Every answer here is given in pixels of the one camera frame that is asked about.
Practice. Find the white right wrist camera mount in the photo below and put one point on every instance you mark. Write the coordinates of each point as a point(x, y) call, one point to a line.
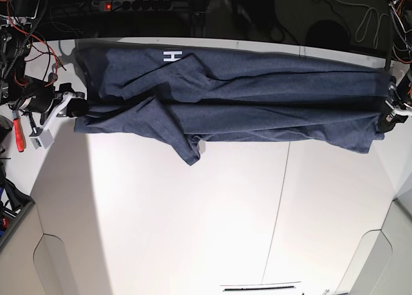
point(41, 136)

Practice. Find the red handled screwdriver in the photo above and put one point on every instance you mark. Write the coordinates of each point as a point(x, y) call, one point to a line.
point(19, 136)

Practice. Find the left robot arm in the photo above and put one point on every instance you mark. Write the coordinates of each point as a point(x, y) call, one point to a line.
point(399, 47)

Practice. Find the blue t-shirt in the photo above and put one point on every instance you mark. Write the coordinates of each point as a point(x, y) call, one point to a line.
point(218, 95)

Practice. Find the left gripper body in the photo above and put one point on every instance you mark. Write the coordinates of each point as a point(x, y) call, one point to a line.
point(400, 95)

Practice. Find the black bag with items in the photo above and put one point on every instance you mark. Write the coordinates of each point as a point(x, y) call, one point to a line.
point(17, 204)

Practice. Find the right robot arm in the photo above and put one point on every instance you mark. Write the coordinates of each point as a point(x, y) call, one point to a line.
point(19, 21)

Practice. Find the black power strip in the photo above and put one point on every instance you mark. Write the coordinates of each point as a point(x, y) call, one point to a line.
point(133, 5)

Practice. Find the black thin rod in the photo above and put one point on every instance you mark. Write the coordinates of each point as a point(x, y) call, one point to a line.
point(241, 289)

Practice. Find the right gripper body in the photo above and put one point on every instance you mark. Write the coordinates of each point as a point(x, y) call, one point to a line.
point(35, 96)

